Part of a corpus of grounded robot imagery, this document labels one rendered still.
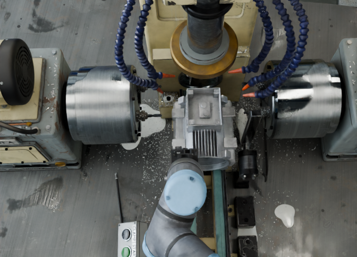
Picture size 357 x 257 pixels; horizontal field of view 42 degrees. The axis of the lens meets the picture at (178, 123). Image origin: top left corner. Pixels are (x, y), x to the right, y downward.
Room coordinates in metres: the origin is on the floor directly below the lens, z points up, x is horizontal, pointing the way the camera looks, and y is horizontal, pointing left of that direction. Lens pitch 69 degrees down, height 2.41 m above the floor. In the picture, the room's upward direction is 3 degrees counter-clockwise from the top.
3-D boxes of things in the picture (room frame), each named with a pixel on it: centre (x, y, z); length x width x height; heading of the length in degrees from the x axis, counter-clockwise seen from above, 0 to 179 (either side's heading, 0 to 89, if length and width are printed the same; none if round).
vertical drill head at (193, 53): (0.63, -0.08, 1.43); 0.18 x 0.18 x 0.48
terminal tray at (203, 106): (0.53, -0.08, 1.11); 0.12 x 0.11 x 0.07; 178
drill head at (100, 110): (0.60, 0.28, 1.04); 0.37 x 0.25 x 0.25; 88
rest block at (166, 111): (0.66, 0.03, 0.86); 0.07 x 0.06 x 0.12; 88
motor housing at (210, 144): (0.49, -0.08, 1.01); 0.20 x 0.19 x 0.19; 178
